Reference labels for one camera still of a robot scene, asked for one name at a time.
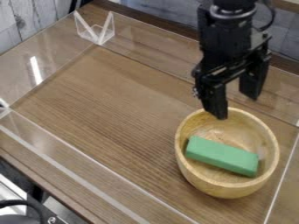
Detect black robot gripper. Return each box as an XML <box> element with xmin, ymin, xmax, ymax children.
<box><xmin>190</xmin><ymin>3</ymin><xmax>270</xmax><ymax>120</ymax></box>

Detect green rectangular block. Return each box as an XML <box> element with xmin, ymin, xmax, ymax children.
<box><xmin>184</xmin><ymin>136</ymin><xmax>258</xmax><ymax>178</ymax></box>

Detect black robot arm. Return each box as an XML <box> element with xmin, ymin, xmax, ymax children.
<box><xmin>190</xmin><ymin>0</ymin><xmax>272</xmax><ymax>120</ymax></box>

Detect wooden bowl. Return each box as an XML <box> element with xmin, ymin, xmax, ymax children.
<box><xmin>173</xmin><ymin>108</ymin><xmax>280</xmax><ymax>199</ymax></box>

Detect clear acrylic enclosure walls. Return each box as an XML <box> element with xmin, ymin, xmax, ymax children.
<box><xmin>0</xmin><ymin>16</ymin><xmax>299</xmax><ymax>224</ymax></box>

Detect clear acrylic corner bracket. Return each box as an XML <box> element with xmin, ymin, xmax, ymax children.
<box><xmin>73</xmin><ymin>11</ymin><xmax>114</xmax><ymax>46</ymax></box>

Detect black metal bracket with screw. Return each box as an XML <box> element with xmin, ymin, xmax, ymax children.
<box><xmin>25</xmin><ymin>195</ymin><xmax>69</xmax><ymax>224</ymax></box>

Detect black cable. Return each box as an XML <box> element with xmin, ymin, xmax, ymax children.
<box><xmin>0</xmin><ymin>199</ymin><xmax>33</xmax><ymax>224</ymax></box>

